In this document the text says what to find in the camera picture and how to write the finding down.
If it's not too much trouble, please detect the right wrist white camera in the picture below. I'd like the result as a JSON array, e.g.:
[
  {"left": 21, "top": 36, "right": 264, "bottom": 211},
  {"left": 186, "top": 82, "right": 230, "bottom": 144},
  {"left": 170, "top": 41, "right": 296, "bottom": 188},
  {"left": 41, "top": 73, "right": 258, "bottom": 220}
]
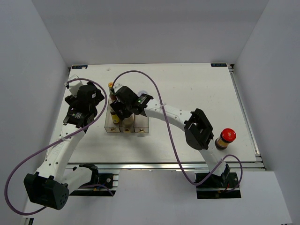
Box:
[{"left": 113, "top": 82, "right": 123, "bottom": 92}]

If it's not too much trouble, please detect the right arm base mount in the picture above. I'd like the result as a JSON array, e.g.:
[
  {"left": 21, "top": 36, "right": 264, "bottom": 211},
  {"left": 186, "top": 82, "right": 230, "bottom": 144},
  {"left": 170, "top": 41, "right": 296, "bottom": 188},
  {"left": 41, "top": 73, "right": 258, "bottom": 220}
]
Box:
[{"left": 196, "top": 172, "right": 241, "bottom": 199}]

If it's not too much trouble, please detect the left clear organizer bin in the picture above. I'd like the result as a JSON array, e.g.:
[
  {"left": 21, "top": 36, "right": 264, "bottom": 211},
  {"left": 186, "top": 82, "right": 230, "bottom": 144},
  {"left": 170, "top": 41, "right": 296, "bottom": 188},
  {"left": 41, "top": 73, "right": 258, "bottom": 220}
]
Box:
[{"left": 104, "top": 97, "right": 120, "bottom": 133}]

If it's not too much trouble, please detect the wrist white camera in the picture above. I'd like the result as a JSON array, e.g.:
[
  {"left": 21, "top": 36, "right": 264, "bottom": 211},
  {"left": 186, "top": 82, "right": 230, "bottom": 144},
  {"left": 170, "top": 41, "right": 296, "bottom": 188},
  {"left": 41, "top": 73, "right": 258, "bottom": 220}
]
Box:
[
  {"left": 64, "top": 80, "right": 83, "bottom": 98},
  {"left": 113, "top": 82, "right": 123, "bottom": 92}
]

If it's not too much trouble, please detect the middle clear organizer bin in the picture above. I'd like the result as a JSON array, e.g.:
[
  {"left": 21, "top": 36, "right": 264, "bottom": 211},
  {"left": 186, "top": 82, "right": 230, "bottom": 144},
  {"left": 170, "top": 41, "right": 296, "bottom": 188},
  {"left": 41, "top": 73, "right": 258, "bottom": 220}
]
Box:
[{"left": 119, "top": 120, "right": 135, "bottom": 133}]

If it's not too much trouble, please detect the white lid sauce jar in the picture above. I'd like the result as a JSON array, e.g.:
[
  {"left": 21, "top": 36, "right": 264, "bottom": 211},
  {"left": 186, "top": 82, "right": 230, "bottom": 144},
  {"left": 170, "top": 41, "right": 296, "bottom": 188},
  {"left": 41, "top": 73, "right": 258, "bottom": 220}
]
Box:
[{"left": 138, "top": 90, "right": 148, "bottom": 96}]

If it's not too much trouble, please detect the blue table label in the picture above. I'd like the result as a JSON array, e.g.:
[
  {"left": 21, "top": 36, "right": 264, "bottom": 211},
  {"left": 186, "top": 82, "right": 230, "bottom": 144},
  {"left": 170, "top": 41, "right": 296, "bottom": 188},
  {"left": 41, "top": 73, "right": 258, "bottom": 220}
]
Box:
[
  {"left": 210, "top": 63, "right": 227, "bottom": 68},
  {"left": 71, "top": 65, "right": 88, "bottom": 69}
]

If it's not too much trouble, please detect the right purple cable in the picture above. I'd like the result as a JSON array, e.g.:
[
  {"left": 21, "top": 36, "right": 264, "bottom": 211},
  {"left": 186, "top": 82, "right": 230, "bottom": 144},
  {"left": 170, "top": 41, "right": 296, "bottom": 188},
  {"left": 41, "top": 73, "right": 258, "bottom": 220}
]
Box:
[{"left": 111, "top": 70, "right": 243, "bottom": 193}]

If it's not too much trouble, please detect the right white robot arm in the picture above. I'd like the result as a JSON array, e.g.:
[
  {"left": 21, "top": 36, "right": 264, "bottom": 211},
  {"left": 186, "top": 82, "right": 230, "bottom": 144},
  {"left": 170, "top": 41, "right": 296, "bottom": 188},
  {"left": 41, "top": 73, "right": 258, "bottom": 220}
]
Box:
[{"left": 110, "top": 83, "right": 230, "bottom": 187}]

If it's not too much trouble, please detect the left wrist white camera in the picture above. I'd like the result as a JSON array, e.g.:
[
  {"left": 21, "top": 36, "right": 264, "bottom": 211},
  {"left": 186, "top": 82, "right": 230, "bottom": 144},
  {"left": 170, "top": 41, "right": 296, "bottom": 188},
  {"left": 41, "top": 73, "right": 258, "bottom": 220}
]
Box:
[{"left": 64, "top": 80, "right": 83, "bottom": 98}]

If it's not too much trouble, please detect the right clear organizer bin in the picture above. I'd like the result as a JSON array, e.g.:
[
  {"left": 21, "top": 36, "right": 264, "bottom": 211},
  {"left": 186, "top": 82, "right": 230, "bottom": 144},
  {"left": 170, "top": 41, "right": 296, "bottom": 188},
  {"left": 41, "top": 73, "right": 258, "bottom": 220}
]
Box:
[{"left": 134, "top": 115, "right": 149, "bottom": 134}]

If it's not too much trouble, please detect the red lid brown jar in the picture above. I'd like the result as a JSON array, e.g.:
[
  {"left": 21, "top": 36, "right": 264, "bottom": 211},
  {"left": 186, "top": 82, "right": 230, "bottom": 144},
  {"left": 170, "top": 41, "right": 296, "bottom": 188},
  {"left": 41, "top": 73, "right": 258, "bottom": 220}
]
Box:
[{"left": 215, "top": 128, "right": 237, "bottom": 150}]

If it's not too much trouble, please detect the red chili sauce bottle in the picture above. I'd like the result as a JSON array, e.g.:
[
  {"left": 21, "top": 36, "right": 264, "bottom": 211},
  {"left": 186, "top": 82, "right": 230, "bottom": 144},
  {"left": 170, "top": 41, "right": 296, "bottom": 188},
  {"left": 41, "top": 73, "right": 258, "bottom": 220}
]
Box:
[{"left": 108, "top": 82, "right": 116, "bottom": 101}]

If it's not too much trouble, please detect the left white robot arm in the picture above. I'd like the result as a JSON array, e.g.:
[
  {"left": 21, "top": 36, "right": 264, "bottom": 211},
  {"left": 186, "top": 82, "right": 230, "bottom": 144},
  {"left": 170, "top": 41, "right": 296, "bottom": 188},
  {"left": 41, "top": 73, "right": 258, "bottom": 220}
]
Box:
[{"left": 24, "top": 81, "right": 105, "bottom": 210}]

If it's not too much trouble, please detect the small yellow label bottle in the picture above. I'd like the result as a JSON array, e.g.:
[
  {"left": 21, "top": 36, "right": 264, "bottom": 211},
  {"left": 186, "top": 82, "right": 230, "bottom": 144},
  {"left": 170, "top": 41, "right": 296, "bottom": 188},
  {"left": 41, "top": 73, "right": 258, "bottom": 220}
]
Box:
[{"left": 110, "top": 111, "right": 120, "bottom": 124}]

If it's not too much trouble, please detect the clear organizer bin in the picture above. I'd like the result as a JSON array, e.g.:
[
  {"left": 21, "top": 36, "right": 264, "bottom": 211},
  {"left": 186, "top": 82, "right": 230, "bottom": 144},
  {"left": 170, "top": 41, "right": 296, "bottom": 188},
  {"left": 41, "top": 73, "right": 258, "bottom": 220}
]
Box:
[
  {"left": 119, "top": 120, "right": 135, "bottom": 133},
  {"left": 104, "top": 97, "right": 120, "bottom": 133},
  {"left": 134, "top": 115, "right": 149, "bottom": 134}
]

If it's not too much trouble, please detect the black grinder white bottle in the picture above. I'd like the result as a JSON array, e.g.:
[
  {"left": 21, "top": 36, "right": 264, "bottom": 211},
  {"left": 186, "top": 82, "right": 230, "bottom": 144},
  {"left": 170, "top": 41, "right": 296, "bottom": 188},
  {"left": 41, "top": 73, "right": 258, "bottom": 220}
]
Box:
[{"left": 122, "top": 115, "right": 134, "bottom": 125}]

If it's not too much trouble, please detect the right blue table label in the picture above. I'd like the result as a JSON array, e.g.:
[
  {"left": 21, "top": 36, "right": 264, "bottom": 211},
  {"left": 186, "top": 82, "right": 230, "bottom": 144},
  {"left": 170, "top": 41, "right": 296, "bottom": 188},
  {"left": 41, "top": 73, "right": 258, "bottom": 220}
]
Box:
[{"left": 210, "top": 63, "right": 227, "bottom": 68}]

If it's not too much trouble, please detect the aluminium table front rail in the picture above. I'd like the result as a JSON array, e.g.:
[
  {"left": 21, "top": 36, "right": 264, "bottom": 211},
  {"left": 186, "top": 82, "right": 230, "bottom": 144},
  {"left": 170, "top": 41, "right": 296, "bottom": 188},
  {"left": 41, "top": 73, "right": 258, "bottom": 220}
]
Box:
[{"left": 65, "top": 162, "right": 263, "bottom": 170}]

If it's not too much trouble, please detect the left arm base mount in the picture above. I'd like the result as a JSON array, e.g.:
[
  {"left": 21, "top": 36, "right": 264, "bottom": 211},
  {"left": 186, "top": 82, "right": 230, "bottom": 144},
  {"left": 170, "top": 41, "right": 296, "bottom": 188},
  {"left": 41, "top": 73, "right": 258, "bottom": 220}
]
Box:
[{"left": 70, "top": 164, "right": 119, "bottom": 197}]

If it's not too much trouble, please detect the left blue table label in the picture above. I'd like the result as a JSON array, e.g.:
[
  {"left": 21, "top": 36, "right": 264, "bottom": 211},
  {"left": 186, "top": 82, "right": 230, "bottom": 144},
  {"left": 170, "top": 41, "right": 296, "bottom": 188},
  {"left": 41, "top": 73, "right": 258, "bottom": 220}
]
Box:
[{"left": 71, "top": 65, "right": 88, "bottom": 69}]

